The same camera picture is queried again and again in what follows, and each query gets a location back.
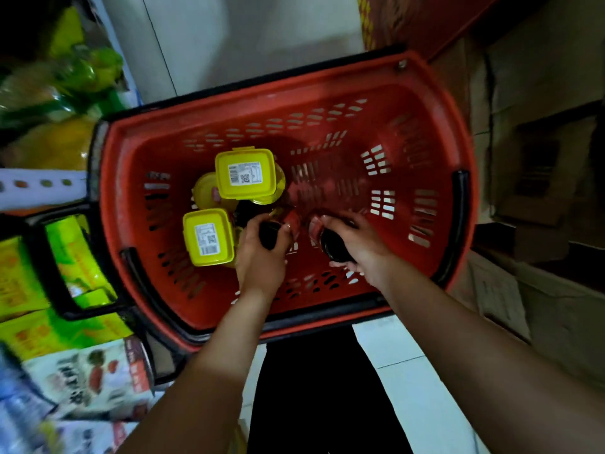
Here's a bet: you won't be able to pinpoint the person's left forearm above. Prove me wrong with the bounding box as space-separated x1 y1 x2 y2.
118 288 284 454

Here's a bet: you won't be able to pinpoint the white perforated metal rack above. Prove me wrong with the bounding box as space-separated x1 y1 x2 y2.
0 168 89 211

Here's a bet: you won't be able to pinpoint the person's left hand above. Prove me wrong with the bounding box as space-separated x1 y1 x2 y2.
234 213 295 306

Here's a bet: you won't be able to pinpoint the stack of yellow green packets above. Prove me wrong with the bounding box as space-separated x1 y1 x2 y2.
0 4 164 421

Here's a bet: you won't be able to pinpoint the person's black trousers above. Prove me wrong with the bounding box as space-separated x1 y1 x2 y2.
245 325 415 454

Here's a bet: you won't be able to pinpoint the person's right hand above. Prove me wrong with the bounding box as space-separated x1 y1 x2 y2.
321 210 399 290

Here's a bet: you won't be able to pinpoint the red plastic shopping basket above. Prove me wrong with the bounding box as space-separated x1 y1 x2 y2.
23 45 479 388

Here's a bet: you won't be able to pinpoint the stack of blue white packets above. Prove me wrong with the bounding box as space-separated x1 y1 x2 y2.
0 344 62 454

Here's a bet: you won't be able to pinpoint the person's right forearm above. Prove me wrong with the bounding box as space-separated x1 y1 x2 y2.
377 259 605 454

